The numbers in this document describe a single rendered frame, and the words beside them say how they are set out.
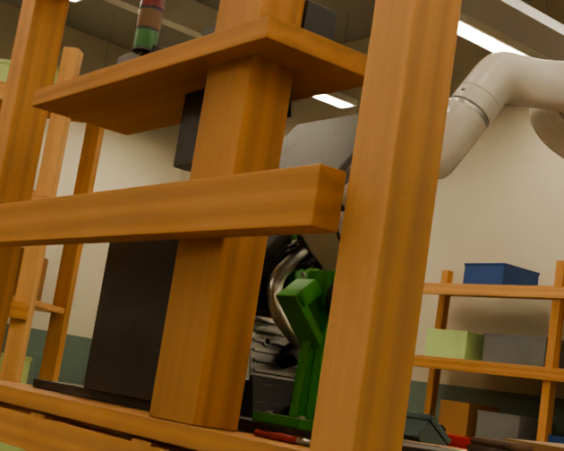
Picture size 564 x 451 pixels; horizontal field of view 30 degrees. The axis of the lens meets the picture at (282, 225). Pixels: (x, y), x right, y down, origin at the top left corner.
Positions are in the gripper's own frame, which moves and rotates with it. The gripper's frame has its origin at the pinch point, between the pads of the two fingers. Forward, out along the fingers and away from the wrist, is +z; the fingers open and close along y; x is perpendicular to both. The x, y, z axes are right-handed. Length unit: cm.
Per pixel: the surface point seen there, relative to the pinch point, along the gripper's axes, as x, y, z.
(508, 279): -476, -208, 338
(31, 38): -24, 72, 63
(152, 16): -13, 56, 11
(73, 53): -159, 82, 220
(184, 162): 8.7, 28.2, 2.9
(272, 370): 17.4, -14.3, 6.1
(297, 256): 1.3, 0.4, -0.6
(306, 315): 27.2, -2.7, -22.4
